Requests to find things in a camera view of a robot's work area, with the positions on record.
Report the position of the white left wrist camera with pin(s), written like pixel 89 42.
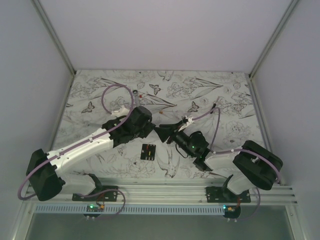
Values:
pixel 123 111

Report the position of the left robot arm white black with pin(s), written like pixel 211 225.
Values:
pixel 48 173

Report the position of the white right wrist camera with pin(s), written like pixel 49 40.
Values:
pixel 186 122

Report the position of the controller board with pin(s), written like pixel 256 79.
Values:
pixel 231 211
pixel 95 208

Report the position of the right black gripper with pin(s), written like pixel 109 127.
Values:
pixel 166 130

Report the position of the aluminium frame post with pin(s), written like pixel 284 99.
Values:
pixel 53 34
pixel 274 36

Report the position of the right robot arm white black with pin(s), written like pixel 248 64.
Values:
pixel 250 166

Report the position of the black fuse box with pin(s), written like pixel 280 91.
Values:
pixel 144 155

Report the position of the left controller board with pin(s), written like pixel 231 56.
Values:
pixel 95 208

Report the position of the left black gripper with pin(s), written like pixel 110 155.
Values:
pixel 148 128

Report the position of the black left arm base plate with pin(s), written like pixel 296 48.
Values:
pixel 106 193

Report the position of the left aluminium frame post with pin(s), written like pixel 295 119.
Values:
pixel 53 34

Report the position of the right controller board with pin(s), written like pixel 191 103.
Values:
pixel 231 211

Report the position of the white slotted cable duct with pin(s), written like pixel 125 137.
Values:
pixel 132 209

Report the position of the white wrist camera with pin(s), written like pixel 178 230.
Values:
pixel 123 111
pixel 186 122

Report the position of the aluminium mounting rail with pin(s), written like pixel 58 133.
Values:
pixel 188 191

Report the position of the silver combination wrench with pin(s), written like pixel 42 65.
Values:
pixel 136 97

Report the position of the right aluminium frame post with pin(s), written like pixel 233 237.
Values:
pixel 274 36

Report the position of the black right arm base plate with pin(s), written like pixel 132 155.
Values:
pixel 218 194

